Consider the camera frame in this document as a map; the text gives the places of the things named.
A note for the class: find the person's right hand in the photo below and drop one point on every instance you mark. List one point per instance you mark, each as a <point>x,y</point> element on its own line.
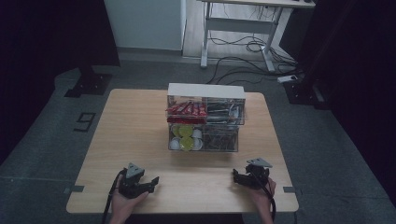
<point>263,197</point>

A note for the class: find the pile of dark stir sticks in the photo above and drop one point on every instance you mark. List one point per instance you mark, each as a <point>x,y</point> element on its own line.
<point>220,140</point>

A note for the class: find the white capsule cup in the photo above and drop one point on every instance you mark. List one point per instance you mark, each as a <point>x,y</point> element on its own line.
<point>198,144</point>
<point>174,144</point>
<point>196,133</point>

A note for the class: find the white metal frame desk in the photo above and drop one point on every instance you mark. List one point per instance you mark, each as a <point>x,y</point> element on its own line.
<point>249,21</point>

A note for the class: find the person's left hand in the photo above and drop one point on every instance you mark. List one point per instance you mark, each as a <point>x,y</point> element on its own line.
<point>123,205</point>

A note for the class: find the white power strip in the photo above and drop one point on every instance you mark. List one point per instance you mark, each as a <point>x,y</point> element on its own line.
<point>287,78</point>

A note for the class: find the clear organizer with white top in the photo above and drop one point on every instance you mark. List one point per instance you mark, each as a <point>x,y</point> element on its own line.
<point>206,118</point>

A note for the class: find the grey tape strip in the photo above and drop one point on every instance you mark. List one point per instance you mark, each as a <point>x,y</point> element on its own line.
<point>74,189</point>
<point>292,189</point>

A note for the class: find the black stand base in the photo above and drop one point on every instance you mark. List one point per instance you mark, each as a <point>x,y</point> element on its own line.
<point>303,91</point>
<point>90,82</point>

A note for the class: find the row of red packets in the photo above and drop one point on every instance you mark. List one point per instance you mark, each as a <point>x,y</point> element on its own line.
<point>186,110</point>

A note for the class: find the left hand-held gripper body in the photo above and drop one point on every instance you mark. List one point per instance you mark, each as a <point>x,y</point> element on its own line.
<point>132,183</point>

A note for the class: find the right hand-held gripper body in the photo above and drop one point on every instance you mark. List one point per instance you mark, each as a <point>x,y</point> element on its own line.
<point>257,175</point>

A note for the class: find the white cabinet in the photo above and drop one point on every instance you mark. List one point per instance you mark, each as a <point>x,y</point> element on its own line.
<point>144,23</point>

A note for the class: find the pile of dark packets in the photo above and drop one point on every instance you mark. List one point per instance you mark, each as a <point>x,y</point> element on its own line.
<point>223,112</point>

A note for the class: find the dark curtain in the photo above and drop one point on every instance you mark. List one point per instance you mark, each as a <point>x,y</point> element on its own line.
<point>358,77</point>

